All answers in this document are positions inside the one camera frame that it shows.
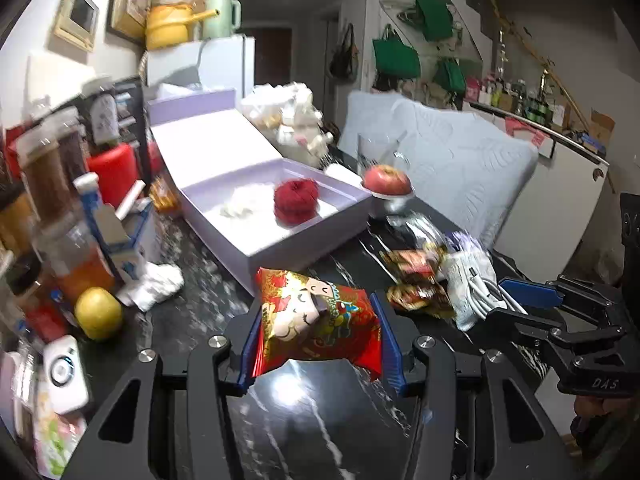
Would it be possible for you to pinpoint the red cartoon snack packet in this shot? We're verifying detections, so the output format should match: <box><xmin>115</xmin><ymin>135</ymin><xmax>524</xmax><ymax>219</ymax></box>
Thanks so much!
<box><xmin>253</xmin><ymin>268</ymin><xmax>382</xmax><ymax>380</ymax></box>

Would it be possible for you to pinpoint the red gold snack bag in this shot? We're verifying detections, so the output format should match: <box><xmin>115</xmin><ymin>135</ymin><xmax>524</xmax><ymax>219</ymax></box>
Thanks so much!
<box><xmin>380</xmin><ymin>243</ymin><xmax>456</xmax><ymax>318</ymax></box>

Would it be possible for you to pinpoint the silver foil snack packet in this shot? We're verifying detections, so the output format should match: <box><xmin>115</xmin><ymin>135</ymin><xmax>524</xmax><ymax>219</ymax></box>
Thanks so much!
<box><xmin>386</xmin><ymin>211</ymin><xmax>446</xmax><ymax>249</ymax></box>

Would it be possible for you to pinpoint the dark red knitted ball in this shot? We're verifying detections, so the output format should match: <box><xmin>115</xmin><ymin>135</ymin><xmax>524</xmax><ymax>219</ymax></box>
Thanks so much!
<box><xmin>273</xmin><ymin>179</ymin><xmax>319</xmax><ymax>226</ymax></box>

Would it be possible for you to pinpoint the lavender satin drawstring pouch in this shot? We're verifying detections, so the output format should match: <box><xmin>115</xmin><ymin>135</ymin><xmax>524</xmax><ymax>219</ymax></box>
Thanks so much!
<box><xmin>445</xmin><ymin>231</ymin><xmax>485</xmax><ymax>254</ymax></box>

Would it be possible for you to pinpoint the white cabinet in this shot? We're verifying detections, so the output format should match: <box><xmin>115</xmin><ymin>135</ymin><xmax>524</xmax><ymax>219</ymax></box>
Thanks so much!
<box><xmin>463</xmin><ymin>101</ymin><xmax>608</xmax><ymax>282</ymax></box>

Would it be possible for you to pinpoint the crumpled white tissue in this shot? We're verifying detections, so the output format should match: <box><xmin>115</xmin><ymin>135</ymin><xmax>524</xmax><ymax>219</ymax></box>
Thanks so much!
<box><xmin>116</xmin><ymin>262</ymin><xmax>184</xmax><ymax>313</ymax></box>

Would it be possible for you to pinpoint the yellow lemon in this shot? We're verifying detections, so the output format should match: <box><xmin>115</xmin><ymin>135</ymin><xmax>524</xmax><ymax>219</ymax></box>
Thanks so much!
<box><xmin>74</xmin><ymin>287</ymin><xmax>124</xmax><ymax>341</ymax></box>

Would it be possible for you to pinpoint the open lavender gift box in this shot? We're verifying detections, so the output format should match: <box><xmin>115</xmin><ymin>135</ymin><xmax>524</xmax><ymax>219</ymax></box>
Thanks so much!
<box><xmin>148</xmin><ymin>90</ymin><xmax>372</xmax><ymax>292</ymax></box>

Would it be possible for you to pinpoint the small metal bowl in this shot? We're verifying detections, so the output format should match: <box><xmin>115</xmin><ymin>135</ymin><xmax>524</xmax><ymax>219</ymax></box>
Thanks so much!
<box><xmin>369</xmin><ymin>192</ymin><xmax>414</xmax><ymax>219</ymax></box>

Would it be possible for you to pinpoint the white round gadget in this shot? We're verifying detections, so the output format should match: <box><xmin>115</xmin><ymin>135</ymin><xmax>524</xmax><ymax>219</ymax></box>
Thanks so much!
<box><xmin>43</xmin><ymin>335</ymin><xmax>91</xmax><ymax>416</ymax></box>

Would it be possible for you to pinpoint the blue white carton box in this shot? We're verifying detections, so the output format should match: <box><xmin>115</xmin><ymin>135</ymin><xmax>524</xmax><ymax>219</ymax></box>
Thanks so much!
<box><xmin>74</xmin><ymin>172</ymin><xmax>158</xmax><ymax>284</ymax></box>

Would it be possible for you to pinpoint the red apple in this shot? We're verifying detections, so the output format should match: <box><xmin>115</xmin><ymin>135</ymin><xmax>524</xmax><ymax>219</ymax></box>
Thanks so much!
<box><xmin>362</xmin><ymin>165</ymin><xmax>412</xmax><ymax>196</ymax></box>

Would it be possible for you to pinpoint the orange liquid jar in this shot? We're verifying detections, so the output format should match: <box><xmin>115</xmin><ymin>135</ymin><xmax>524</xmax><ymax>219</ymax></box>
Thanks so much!
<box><xmin>34</xmin><ymin>211</ymin><xmax>115</xmax><ymax>307</ymax></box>

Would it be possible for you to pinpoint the red plastic container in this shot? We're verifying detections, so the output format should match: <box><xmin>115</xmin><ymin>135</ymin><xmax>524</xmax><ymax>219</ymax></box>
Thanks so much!
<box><xmin>87</xmin><ymin>143</ymin><xmax>139</xmax><ymax>208</ymax></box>

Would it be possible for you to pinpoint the white cartoon kettle bottle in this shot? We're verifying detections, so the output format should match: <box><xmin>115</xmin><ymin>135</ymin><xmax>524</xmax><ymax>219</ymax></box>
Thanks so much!
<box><xmin>273</xmin><ymin>82</ymin><xmax>333</xmax><ymax>169</ymax></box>

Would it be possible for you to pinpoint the clear plastic bag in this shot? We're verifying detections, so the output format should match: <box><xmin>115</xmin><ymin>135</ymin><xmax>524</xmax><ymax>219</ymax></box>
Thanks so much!
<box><xmin>239</xmin><ymin>82</ymin><xmax>314</xmax><ymax>130</ymax></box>

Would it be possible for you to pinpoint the green tote bag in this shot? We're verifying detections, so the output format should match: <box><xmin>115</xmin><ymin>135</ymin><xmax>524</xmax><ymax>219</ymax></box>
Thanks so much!
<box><xmin>372</xmin><ymin>25</ymin><xmax>421</xmax><ymax>80</ymax></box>

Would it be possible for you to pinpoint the black snack display box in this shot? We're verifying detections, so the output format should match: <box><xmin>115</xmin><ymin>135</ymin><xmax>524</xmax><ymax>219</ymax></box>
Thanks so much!
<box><xmin>80</xmin><ymin>75</ymin><xmax>152</xmax><ymax>186</ymax></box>

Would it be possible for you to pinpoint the brown spice jar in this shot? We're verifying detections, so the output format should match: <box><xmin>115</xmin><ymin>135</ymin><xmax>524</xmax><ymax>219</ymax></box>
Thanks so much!
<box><xmin>15</xmin><ymin>124</ymin><xmax>73</xmax><ymax>226</ymax></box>

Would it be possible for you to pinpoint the white mini fridge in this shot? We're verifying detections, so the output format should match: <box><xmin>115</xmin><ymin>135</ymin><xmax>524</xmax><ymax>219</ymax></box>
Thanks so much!
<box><xmin>146</xmin><ymin>35</ymin><xmax>255</xmax><ymax>101</ymax></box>

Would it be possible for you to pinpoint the mint green electric kettle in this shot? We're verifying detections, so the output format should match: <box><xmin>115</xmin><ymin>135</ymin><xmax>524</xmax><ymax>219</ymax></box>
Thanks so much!
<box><xmin>203</xmin><ymin>0</ymin><xmax>242</xmax><ymax>39</ymax></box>

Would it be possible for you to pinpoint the yellow pot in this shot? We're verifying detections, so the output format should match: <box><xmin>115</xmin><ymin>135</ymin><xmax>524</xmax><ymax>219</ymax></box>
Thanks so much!
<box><xmin>145</xmin><ymin>3</ymin><xmax>219</xmax><ymax>51</ymax></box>

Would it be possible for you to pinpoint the wall intercom panel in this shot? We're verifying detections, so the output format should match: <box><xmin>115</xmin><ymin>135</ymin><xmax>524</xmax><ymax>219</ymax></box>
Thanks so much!
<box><xmin>52</xmin><ymin>0</ymin><xmax>99</xmax><ymax>52</ymax></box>

